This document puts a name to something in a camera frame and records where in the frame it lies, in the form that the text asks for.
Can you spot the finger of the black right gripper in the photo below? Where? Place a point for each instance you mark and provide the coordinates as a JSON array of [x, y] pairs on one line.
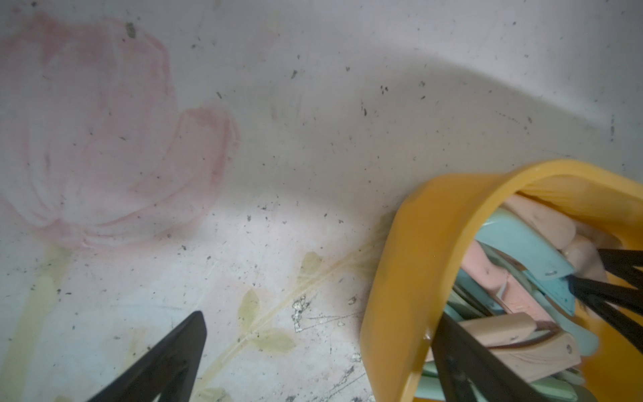
[[605, 300], [625, 264]]

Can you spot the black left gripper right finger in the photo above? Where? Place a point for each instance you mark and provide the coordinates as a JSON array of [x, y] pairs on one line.
[[465, 368]]

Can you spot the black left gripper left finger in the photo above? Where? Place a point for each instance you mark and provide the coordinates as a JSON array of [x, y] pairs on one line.
[[167, 371]]

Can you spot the teal folding fruit knife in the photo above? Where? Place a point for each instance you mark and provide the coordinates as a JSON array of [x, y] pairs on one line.
[[546, 267]]

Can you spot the yellow plastic storage tray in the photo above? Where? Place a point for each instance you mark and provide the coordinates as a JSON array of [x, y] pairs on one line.
[[430, 235]]

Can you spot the peach fruit knife in tray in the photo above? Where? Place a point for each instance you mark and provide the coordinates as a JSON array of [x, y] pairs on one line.
[[557, 228]]

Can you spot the long pink fruit knife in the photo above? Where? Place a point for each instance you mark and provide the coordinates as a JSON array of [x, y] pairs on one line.
[[503, 287]]

